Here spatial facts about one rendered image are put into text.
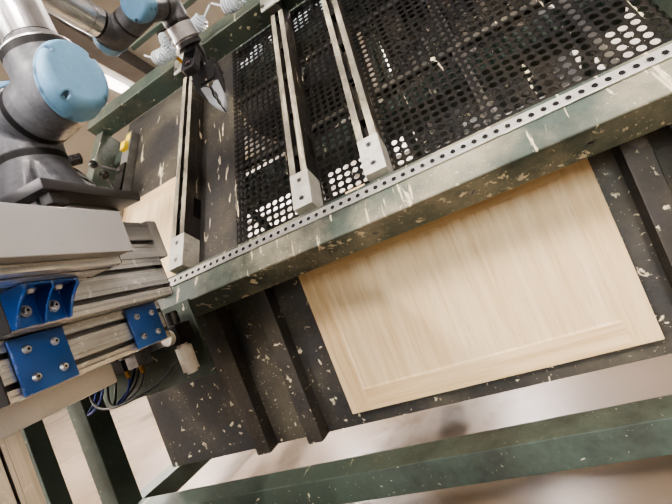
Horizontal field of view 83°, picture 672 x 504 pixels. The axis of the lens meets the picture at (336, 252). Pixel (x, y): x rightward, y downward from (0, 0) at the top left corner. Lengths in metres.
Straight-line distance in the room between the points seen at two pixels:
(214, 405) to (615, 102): 1.56
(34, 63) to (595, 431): 1.29
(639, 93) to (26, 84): 1.11
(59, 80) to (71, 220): 0.26
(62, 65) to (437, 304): 1.03
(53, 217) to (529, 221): 1.05
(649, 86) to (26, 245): 1.07
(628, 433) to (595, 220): 0.51
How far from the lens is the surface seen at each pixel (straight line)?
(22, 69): 0.85
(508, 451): 1.11
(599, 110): 0.99
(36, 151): 0.90
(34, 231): 0.60
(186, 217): 1.41
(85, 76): 0.84
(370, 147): 1.05
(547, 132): 0.96
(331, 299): 1.28
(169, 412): 1.85
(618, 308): 1.25
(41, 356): 0.75
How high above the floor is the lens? 0.73
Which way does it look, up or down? 2 degrees up
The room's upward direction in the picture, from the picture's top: 22 degrees counter-clockwise
